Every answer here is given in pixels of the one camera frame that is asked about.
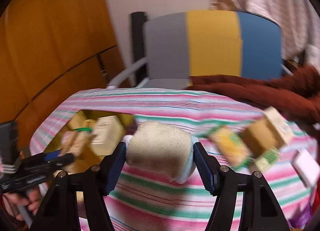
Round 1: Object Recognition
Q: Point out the yellow cracker packet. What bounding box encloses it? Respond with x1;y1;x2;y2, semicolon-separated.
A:
207;126;251;169

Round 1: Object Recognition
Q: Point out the beige cloth pad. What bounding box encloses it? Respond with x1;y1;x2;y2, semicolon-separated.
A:
67;110;87;129

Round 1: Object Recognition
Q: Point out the yellow patterned sock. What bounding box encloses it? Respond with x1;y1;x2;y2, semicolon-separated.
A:
81;119;97;130

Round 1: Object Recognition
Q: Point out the cream medicine box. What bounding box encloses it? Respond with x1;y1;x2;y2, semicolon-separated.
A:
90;116;125;156

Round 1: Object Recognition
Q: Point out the tan sponge block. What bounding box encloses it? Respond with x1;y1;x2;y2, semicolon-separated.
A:
240;117;277;158

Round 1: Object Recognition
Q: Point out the cream blue sock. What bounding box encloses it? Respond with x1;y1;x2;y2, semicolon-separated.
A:
123;121;199;184

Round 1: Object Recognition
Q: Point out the white foam block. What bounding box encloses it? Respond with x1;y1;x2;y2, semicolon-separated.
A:
292;149;319;187

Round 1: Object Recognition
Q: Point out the pink striped sock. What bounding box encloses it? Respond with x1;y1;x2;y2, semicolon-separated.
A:
60;131;88;158

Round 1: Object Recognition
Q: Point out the small green tea box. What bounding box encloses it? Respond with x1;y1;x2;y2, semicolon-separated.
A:
249;148;279;173

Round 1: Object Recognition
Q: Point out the long cream carton box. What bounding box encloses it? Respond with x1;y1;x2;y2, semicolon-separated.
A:
264;107;295;150

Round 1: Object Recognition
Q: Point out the left hand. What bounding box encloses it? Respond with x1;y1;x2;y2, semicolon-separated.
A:
3;187;41;221

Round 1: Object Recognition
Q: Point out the gold metal tray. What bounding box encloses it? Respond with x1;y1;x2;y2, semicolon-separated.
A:
44;110;137;174

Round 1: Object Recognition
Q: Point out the striped pink green tablecloth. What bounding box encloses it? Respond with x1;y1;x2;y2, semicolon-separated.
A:
30;88;318;230

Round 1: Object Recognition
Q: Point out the wooden panel wardrobe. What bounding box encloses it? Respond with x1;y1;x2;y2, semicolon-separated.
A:
1;0;125;148

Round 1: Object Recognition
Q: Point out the grey yellow blue chair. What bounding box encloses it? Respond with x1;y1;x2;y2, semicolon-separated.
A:
108;10;289;89

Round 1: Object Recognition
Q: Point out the black rolled mat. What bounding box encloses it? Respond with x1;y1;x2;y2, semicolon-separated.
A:
130;11;149;87

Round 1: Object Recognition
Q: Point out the patterned beige curtain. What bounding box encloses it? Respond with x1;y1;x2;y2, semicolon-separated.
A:
210;0;319;66

